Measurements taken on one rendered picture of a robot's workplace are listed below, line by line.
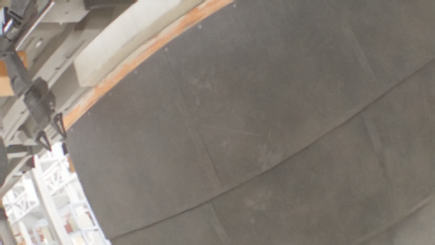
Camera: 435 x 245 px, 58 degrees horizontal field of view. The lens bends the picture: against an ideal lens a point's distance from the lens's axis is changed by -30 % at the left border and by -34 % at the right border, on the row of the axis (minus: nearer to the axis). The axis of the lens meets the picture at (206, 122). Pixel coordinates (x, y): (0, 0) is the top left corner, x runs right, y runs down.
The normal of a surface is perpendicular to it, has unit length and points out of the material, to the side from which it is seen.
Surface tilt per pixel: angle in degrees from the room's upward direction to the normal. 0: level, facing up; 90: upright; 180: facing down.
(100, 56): 90
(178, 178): 90
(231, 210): 90
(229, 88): 90
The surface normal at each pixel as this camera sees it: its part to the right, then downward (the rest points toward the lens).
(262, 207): -0.55, 0.05
